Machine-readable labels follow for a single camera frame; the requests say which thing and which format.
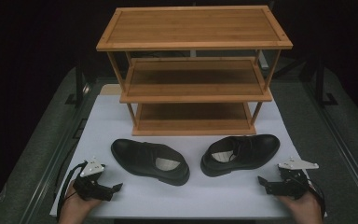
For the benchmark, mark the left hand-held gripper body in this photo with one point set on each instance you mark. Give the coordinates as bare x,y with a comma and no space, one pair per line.
90,186

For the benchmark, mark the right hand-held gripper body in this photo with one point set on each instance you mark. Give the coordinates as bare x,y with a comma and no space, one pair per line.
287,185

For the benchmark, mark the black leather shoe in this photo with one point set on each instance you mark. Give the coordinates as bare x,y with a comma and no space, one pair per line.
136,157
254,149

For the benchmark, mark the wooden three-tier shoe rack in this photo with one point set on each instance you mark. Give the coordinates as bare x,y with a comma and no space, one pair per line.
194,28

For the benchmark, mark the person's left hand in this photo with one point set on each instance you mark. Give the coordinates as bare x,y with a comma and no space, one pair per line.
76,210

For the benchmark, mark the person's right hand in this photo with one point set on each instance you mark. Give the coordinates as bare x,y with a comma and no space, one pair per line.
304,208

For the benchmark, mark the light wooden board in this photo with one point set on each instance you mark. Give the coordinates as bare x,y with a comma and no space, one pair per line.
110,89

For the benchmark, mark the black metal stand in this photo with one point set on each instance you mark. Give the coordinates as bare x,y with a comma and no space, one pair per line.
321,84
79,84

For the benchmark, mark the metal rail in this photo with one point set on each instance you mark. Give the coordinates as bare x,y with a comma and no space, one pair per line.
341,146
56,161

